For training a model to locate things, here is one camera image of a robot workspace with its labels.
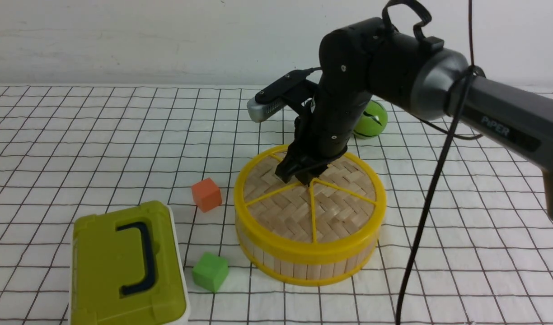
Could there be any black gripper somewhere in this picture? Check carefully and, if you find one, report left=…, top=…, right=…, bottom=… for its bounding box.
left=275, top=81, right=369, bottom=186

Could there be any yellow woven steamer lid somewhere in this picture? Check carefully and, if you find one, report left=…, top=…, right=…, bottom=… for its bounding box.
left=234, top=145, right=387, bottom=264

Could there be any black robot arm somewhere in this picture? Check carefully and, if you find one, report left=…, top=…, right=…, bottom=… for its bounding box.
left=275, top=17, right=553, bottom=219

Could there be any bamboo steamer basket base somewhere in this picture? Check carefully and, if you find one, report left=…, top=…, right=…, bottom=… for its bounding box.
left=235, top=217, right=380, bottom=286

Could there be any green toy melon ball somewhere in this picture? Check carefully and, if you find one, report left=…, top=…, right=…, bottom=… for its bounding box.
left=353, top=101, right=388, bottom=139

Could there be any orange foam cube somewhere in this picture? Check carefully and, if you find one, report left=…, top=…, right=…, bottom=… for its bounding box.
left=191, top=177, right=222, bottom=213

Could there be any green foam cube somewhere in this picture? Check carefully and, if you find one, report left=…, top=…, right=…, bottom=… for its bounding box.
left=192, top=252, right=229, bottom=293

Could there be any olive green lunch box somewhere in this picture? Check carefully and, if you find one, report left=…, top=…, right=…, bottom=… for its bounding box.
left=68, top=201, right=191, bottom=325

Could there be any white checkered tablecloth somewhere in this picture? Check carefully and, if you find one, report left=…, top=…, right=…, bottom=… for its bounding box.
left=0, top=85, right=553, bottom=325

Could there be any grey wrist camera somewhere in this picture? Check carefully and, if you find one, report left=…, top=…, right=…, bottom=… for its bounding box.
left=246, top=67, right=321, bottom=123

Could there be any black hanging cable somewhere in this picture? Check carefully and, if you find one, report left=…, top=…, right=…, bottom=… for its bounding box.
left=395, top=0, right=486, bottom=325

